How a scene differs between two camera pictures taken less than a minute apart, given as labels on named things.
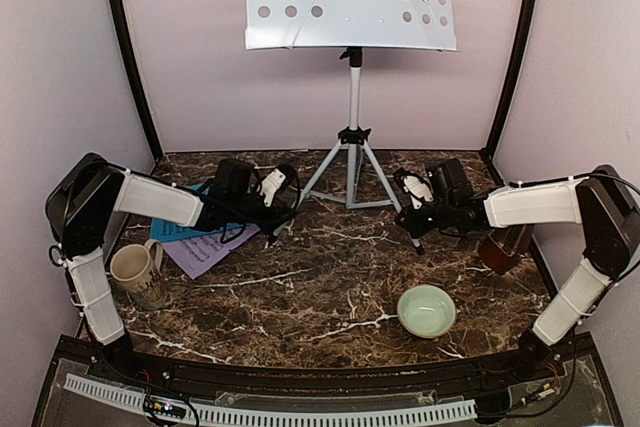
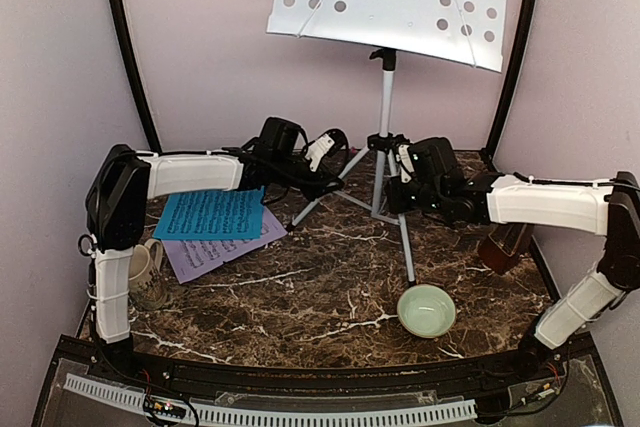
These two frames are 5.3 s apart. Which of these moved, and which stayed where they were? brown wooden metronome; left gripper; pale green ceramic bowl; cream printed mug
Moved: left gripper
Stayed: pale green ceramic bowl; cream printed mug; brown wooden metronome
